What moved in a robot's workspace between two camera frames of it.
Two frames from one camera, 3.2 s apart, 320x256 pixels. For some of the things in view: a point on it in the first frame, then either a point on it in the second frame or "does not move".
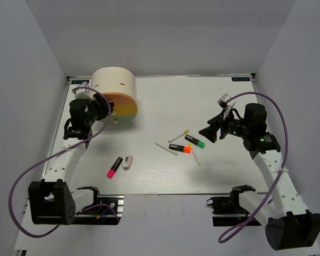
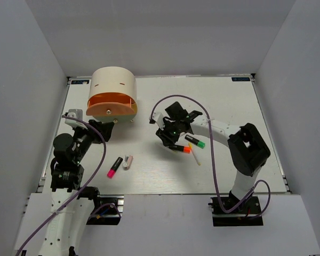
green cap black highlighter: [199, 143] does not move
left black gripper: [104, 109] to [105, 130]
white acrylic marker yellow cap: [190, 145] does not move
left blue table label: [78, 81] does not move
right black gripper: [210, 132] to [164, 135]
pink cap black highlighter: [114, 167] does not move
